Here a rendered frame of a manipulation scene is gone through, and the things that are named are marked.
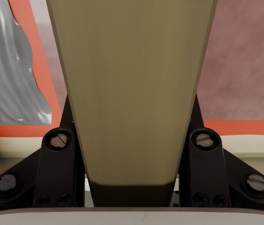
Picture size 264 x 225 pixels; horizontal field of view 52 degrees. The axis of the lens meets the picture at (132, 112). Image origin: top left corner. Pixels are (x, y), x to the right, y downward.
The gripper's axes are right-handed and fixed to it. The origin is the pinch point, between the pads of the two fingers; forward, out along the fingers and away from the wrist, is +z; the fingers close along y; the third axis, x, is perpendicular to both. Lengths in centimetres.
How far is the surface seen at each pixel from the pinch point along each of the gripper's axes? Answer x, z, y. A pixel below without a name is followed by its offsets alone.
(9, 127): -17.9, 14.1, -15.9
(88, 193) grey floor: -231, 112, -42
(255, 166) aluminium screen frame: -24.9, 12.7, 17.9
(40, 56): -6.8, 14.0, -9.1
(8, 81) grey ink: -9.4, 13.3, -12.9
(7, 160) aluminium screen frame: -24.8, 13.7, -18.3
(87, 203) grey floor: -254, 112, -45
